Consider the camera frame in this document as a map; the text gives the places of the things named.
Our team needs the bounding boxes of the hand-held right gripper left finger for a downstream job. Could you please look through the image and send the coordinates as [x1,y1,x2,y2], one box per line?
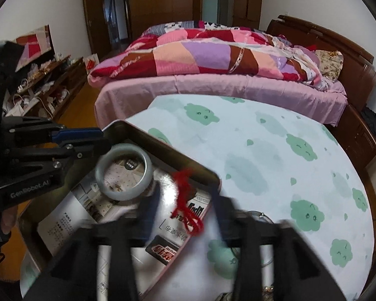
[22,185,163,301]

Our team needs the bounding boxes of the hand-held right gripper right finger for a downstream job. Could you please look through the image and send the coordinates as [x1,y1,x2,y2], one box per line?
[211,195,348,301]

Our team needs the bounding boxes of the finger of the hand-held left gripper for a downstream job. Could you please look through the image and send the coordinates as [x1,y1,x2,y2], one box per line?
[9,137,113,168]
[3,116,105,146]

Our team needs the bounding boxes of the silver bangle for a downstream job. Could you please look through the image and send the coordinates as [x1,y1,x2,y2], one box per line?
[236,210,274,267]

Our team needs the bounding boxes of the red cord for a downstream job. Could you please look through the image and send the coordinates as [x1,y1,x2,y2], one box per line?
[171,169,205,236]

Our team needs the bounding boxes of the metal tin box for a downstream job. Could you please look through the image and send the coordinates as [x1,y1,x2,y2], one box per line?
[18,120,222,301]

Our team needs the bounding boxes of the person's left hand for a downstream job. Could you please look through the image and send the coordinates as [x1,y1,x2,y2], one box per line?
[0,205,19,236]

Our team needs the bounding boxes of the pale jade bangle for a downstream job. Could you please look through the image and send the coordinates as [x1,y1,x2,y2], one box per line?
[95,143,154,202]

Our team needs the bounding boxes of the low wooden cabinet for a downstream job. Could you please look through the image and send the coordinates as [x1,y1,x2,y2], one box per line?
[2,55,88,123]

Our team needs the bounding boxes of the printed paper leaflet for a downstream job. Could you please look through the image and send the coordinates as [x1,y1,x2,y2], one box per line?
[38,163,214,301]

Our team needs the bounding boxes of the red and white gift bag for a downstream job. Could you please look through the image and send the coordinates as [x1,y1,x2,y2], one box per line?
[83,53,100,76]

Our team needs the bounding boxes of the cloud print tablecloth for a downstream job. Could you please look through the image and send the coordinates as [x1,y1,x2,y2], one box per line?
[19,94,376,301]

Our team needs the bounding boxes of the flat screen television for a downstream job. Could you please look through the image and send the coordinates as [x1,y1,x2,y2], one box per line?
[14,24,55,72]

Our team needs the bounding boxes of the pink bed sheet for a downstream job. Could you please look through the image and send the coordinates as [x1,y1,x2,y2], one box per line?
[88,72,348,129]

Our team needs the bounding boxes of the patchwork quilt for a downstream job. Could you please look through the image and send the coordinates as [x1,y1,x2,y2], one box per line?
[88,25,333,91]

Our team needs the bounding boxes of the grey white patterned blanket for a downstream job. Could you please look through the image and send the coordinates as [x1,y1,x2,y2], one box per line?
[142,20,264,38]

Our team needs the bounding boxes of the wooden nightstand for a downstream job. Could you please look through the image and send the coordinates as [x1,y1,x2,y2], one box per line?
[327,103,376,171]

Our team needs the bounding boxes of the wooden wardrobe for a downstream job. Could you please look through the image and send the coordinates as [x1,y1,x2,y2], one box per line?
[81,0,264,60]

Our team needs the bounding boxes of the dark clothes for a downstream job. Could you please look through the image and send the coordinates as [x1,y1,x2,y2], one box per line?
[362,107,376,148]

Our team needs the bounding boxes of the floral pillow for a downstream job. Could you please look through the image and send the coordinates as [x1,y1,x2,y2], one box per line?
[313,49,344,82]

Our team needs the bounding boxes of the wooden headboard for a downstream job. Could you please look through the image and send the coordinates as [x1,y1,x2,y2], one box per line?
[266,14,376,113]

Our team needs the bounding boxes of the pearl bead bracelet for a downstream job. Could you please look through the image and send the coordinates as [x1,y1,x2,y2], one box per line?
[260,284,278,298]

